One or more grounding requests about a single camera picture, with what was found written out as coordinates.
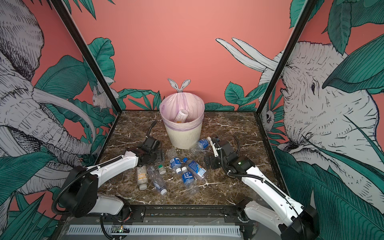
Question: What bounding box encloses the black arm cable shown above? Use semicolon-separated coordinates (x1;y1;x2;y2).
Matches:
145;119;158;139
230;134;241;155

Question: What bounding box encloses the black frame post left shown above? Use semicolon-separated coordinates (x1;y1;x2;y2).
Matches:
50;1;122;116

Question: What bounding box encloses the white slotted cable duct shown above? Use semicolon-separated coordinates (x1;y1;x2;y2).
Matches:
65;225;242;237

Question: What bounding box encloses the front blue label bottle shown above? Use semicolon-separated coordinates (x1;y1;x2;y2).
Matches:
181;167;199;195

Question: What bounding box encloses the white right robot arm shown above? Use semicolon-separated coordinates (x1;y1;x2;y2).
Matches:
205;138;320;240

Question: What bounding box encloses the blue label white cap bottle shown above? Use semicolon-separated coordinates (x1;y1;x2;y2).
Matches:
166;148;182;174

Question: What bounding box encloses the black frame post right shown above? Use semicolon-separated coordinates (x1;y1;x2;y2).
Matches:
256;0;317;117

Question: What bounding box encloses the beige label pill bottle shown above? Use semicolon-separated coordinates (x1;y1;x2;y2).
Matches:
137;166;148;191

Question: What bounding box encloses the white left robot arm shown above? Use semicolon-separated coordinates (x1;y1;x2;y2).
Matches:
51;137;165;222

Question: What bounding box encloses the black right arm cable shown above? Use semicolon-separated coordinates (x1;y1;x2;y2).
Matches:
230;134;241;155

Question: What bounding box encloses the blue label bottle by bin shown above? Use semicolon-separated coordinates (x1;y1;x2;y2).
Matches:
192;137;212;152

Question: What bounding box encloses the clear crushed bottle blue cap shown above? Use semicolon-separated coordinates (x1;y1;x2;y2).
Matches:
147;166;168;195

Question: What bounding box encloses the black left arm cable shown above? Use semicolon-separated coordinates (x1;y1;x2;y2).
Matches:
145;119;158;139

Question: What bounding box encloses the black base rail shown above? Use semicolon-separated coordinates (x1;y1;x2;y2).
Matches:
64;205;259;235

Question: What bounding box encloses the clear green label bottle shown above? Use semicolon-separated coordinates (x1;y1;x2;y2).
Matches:
158;165;166;175

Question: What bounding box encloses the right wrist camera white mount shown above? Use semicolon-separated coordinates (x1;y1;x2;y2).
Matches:
208;137;219;158

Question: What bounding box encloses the black frame post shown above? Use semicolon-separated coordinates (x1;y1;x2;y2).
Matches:
256;0;317;117
50;1;122;116

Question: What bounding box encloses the white yellow label bottle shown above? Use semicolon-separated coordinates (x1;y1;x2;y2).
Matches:
174;109;189;124

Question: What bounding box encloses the white ribbed trash bin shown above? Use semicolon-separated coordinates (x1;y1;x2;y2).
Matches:
165;123;202;150

